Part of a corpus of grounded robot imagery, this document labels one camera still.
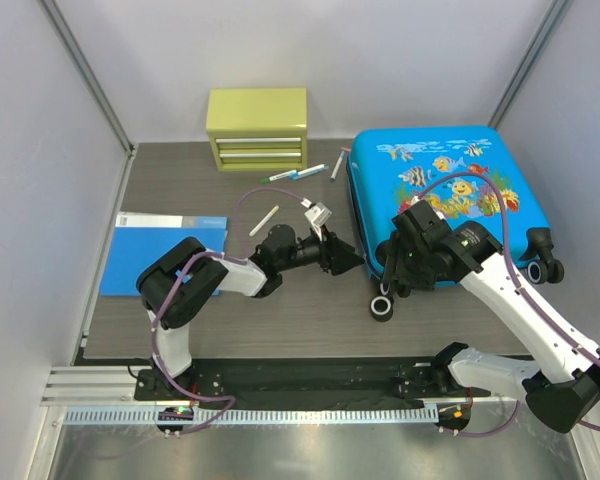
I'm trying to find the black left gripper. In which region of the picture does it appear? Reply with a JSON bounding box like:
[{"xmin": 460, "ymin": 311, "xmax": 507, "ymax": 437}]
[{"xmin": 277, "ymin": 225, "xmax": 364, "ymax": 276}]

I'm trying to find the blue suitcase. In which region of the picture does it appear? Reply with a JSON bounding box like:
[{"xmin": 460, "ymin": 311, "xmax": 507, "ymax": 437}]
[{"xmin": 345, "ymin": 124, "xmax": 566, "ymax": 324}]

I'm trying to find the blue white box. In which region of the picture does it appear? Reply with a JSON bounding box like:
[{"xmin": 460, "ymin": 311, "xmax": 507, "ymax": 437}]
[{"xmin": 99, "ymin": 211, "xmax": 228, "ymax": 297}]

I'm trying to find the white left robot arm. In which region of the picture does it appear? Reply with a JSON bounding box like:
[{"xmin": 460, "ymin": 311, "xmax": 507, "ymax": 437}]
[{"xmin": 136, "ymin": 224, "xmax": 364, "ymax": 400}]

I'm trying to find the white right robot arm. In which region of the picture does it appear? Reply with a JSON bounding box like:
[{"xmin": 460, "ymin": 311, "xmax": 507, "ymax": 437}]
[{"xmin": 383, "ymin": 201, "xmax": 600, "ymax": 433}]

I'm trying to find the marker pen blue cap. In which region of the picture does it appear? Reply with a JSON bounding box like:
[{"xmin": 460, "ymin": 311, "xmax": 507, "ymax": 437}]
[{"xmin": 290, "ymin": 164, "xmax": 329, "ymax": 180}]

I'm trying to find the marker pen green cap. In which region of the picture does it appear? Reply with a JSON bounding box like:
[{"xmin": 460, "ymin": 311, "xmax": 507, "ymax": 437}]
[{"xmin": 260, "ymin": 169, "xmax": 298, "ymax": 184}]

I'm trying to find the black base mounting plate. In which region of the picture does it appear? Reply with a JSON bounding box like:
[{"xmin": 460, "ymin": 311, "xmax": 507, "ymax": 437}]
[{"xmin": 134, "ymin": 355, "xmax": 492, "ymax": 404}]

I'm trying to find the yellow-green drawer organizer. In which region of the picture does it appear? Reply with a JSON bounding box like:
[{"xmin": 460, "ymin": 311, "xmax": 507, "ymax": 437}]
[{"xmin": 206, "ymin": 87, "xmax": 308, "ymax": 172}]

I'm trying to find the slotted cable duct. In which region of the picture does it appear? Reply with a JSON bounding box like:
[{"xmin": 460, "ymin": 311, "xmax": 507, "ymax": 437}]
[{"xmin": 64, "ymin": 404, "xmax": 439, "ymax": 427}]

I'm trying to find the aluminium right corner post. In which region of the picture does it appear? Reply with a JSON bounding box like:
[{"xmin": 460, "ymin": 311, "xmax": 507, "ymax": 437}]
[{"xmin": 488, "ymin": 0, "xmax": 574, "ymax": 129}]

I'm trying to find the aluminium corner post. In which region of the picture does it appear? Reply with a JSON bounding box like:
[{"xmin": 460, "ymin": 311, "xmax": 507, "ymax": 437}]
[
  {"xmin": 35, "ymin": 0, "xmax": 136, "ymax": 156},
  {"xmin": 488, "ymin": 0, "xmax": 574, "ymax": 129}
]

